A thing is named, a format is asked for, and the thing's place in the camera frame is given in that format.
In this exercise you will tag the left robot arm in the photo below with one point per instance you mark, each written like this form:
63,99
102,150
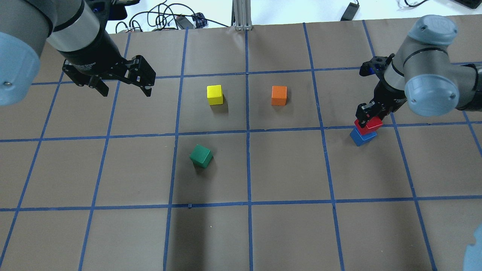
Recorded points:
74,30

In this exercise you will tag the aluminium frame post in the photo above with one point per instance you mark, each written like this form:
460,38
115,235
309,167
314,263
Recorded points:
241,15

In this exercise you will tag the blue wooden block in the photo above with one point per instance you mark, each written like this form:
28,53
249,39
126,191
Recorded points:
360,139

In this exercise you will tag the red wooden block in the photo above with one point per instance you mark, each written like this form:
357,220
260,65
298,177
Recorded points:
371,126

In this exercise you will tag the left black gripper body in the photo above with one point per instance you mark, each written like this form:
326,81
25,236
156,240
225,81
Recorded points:
91,53

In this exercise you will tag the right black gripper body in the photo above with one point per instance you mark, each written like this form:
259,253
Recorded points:
388,95

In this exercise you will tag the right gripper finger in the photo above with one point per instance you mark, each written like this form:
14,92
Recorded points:
366,112
381,111

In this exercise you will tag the yellow wooden block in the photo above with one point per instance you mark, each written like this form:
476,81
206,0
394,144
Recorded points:
215,95

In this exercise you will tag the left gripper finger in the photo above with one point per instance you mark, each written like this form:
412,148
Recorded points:
140,73
95,82

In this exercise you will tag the orange wooden block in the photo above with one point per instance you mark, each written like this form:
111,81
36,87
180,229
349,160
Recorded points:
279,95

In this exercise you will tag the green wooden block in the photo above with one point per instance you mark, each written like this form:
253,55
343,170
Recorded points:
201,156

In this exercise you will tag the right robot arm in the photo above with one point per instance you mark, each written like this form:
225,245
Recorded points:
421,75

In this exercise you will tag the black power adapter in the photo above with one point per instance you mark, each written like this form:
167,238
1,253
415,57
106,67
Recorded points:
350,11

